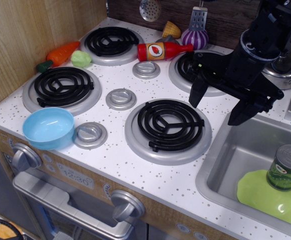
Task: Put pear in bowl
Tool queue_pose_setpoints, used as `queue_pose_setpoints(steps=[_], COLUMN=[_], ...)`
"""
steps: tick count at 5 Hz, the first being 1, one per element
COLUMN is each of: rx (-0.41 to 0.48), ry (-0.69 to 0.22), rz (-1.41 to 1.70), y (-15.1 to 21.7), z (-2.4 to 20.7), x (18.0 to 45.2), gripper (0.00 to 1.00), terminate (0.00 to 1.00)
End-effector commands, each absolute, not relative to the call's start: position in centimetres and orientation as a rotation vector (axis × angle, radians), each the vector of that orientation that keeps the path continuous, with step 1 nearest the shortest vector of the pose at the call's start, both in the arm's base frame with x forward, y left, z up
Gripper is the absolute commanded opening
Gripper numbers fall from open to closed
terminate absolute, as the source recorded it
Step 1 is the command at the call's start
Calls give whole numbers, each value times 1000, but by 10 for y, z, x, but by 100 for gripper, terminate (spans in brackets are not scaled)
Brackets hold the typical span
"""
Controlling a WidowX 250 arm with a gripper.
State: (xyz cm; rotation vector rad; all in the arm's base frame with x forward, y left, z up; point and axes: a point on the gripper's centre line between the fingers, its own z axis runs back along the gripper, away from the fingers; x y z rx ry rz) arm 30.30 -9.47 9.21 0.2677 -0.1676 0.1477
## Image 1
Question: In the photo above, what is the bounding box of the silver slotted spatula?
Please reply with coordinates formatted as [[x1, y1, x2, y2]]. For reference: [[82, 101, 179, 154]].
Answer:
[[188, 0, 208, 32]]

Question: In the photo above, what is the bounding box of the yellow toy corn piece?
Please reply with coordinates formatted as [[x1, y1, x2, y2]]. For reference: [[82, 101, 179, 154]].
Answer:
[[162, 20, 182, 39]]

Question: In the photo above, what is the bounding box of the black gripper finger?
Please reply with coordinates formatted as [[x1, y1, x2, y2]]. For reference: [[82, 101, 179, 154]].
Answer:
[[228, 100, 262, 126], [189, 75, 208, 108]]

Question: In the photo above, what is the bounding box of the silver oven knob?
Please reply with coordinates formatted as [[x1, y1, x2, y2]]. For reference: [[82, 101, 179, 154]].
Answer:
[[12, 142, 43, 172], [111, 189, 145, 222]]

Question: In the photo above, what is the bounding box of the front left black burner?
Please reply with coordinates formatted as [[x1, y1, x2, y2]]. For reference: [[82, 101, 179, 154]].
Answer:
[[23, 66, 102, 116]]

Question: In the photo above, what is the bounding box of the light green plastic plate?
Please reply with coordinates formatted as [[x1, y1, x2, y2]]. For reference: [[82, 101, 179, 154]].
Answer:
[[236, 169, 291, 224]]

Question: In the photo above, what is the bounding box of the black burner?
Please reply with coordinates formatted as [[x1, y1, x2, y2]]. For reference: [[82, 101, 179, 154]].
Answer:
[[80, 26, 144, 67], [168, 50, 223, 94], [124, 99, 212, 166], [23, 66, 102, 116]]

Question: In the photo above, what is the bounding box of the lower silver stovetop knob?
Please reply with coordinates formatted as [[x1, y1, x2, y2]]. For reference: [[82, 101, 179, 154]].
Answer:
[[73, 122, 108, 150]]

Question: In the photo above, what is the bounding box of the green labelled toy can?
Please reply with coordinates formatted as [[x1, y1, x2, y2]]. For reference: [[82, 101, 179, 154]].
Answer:
[[266, 144, 291, 191]]

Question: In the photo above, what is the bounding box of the orange object on floor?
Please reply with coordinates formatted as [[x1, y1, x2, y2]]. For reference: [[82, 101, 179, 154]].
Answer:
[[0, 223, 17, 239]]

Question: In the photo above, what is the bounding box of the silver perforated skimmer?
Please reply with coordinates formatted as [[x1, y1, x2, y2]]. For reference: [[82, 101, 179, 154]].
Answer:
[[139, 0, 161, 23]]

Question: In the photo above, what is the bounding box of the front right black burner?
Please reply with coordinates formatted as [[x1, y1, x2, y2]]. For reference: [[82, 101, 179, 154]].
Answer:
[[124, 99, 212, 166]]

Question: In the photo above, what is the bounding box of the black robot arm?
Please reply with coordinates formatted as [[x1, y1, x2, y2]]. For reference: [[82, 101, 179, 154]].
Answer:
[[189, 0, 291, 126]]

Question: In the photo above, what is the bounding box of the purple striped toy onion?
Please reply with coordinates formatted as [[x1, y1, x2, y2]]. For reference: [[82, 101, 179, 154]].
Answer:
[[181, 29, 209, 50]]

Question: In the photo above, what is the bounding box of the light blue plastic bowl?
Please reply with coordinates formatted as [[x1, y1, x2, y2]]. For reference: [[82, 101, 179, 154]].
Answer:
[[22, 107, 74, 150]]

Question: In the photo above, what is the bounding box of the left silver oven knob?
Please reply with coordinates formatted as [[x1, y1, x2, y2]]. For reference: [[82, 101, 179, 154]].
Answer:
[[12, 142, 43, 172]]

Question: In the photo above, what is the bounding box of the silver oven door handle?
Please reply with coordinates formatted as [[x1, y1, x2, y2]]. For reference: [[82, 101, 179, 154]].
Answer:
[[13, 172, 134, 240]]

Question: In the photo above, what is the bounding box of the middle silver stovetop knob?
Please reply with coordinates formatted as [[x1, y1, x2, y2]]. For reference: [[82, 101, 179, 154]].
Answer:
[[106, 88, 137, 111]]

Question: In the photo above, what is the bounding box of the orange toy carrot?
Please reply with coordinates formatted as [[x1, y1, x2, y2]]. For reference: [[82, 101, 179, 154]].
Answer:
[[36, 41, 80, 73]]

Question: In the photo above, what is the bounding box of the green toy pear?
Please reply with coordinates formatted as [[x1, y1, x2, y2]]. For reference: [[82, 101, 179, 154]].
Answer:
[[71, 50, 92, 68]]

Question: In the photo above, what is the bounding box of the silver stovetop knob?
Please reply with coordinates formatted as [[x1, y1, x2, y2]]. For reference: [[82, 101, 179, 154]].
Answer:
[[132, 61, 160, 80], [73, 122, 108, 150], [106, 88, 137, 111]]

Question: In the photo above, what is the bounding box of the upper silver stovetop knob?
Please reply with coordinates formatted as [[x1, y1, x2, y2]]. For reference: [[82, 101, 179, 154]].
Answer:
[[132, 61, 160, 80]]

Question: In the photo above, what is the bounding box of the grey toy mushroom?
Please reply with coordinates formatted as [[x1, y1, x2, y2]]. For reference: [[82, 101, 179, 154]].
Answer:
[[156, 35, 180, 45]]

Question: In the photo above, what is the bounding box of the back right black burner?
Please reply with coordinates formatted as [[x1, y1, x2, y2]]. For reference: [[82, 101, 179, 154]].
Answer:
[[168, 50, 223, 94]]

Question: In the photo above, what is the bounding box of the right silver oven knob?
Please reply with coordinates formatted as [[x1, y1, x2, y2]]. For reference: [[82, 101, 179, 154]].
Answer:
[[111, 189, 145, 222]]

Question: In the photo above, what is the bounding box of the black cable on floor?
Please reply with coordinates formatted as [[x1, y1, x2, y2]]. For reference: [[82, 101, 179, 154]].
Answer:
[[0, 217, 27, 240]]

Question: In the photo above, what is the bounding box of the silver sink basin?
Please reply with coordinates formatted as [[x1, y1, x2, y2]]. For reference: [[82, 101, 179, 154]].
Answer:
[[196, 115, 291, 236]]

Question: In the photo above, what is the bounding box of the red toy ketchup bottle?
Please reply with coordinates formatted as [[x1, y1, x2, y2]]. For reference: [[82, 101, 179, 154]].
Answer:
[[137, 42, 194, 62]]

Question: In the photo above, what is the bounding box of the steel pot with lid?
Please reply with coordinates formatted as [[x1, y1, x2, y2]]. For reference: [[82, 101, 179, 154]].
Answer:
[[262, 52, 291, 90]]

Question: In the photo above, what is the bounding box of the back left black burner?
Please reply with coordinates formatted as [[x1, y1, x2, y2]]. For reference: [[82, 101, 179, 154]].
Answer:
[[80, 26, 144, 67]]

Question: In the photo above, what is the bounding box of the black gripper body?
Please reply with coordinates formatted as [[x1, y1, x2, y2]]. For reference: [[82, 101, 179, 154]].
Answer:
[[189, 52, 284, 112]]

